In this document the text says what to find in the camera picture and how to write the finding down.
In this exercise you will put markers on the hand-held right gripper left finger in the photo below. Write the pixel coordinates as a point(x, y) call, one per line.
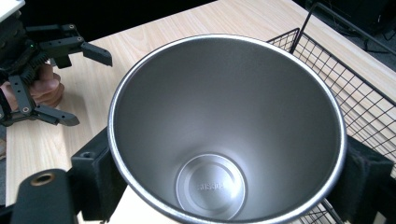
point(96, 177)

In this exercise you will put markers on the silver metal cup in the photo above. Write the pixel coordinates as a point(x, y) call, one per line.
point(218, 109)

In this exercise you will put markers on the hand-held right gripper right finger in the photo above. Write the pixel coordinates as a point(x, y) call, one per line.
point(364, 174)

